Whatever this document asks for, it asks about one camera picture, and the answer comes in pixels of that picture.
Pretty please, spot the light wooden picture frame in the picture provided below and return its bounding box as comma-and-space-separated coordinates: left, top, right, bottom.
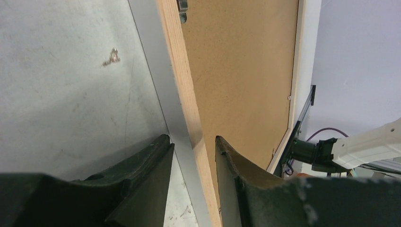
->
157, 0, 308, 227

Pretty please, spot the brown frame backing board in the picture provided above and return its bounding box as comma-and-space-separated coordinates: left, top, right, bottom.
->
181, 0, 300, 208

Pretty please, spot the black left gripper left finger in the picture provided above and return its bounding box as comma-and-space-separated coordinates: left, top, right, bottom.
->
0, 134, 174, 227

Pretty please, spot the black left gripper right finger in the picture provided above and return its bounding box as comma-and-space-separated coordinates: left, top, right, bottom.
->
215, 136, 401, 227

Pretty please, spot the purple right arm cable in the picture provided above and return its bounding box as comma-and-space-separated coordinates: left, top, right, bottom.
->
305, 127, 349, 143

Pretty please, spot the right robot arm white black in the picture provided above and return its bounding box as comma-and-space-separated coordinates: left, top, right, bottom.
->
288, 119, 401, 175

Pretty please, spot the aluminium front rail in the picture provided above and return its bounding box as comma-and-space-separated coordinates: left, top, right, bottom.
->
274, 85, 316, 177

